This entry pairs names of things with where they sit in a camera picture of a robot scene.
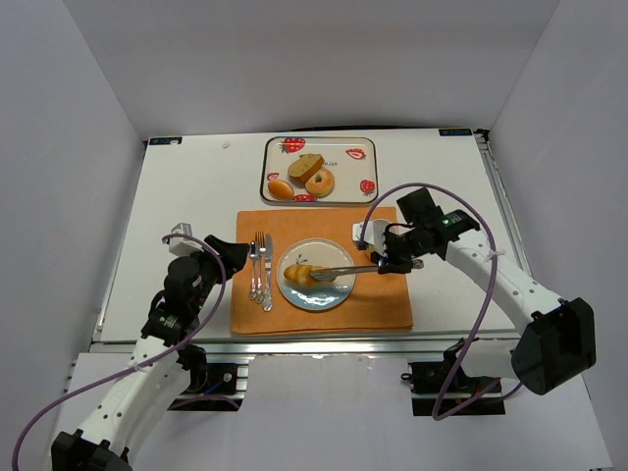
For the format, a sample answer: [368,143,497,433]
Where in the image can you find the striped long bread roll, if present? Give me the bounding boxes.
[284,264,334,288]

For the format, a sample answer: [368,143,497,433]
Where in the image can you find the metal serving tongs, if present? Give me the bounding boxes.
[310,259,424,282]

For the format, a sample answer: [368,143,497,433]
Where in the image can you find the glazed donut bagel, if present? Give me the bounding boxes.
[305,168,336,198]

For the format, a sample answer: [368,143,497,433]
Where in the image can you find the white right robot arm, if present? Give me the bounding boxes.
[375,183,597,395]

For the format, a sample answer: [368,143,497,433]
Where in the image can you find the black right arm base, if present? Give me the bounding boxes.
[400,362,505,417]

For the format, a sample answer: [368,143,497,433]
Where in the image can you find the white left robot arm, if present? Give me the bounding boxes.
[50,234,249,470]

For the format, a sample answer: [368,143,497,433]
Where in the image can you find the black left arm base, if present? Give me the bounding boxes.
[169,344,250,412]

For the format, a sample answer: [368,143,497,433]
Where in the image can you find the sliced loaf bread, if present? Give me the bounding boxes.
[288,153,325,183]

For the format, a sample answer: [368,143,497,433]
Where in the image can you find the silver spoon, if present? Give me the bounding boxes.
[248,240,258,300]

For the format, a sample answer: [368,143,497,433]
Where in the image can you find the silver fork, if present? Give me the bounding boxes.
[254,232,266,304]

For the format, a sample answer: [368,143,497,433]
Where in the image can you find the silver knife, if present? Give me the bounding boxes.
[262,234,273,312]

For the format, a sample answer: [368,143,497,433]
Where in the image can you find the ceramic plate with leaf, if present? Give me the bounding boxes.
[276,238,355,312]

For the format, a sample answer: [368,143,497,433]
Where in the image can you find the small round bun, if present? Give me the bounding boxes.
[267,180,294,200]

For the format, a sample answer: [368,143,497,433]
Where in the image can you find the strawberry pattern tray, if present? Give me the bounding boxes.
[259,135,379,205]

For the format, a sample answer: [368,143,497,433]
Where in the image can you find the right blue corner label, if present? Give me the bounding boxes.
[438,128,474,137]

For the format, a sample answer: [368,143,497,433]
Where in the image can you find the blue corner label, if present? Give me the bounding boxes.
[148,136,183,146]
[438,128,474,137]

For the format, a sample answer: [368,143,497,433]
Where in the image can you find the left blue corner label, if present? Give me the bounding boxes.
[148,136,183,146]

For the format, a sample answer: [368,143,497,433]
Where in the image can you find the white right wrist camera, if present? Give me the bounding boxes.
[351,219,390,255]

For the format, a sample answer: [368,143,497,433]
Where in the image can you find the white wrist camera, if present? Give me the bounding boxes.
[351,219,390,255]
[166,223,199,257]

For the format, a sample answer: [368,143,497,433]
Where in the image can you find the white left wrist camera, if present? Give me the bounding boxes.
[166,223,199,257]

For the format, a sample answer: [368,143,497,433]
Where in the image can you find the aluminium front rail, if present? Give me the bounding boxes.
[87,332,521,355]

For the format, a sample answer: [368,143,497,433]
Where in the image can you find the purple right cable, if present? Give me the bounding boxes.
[360,183,524,422]

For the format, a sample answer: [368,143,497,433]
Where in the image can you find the purple cable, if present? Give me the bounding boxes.
[10,233,241,471]
[360,183,524,422]

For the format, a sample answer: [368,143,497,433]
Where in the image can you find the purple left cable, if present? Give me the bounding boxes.
[10,233,241,471]

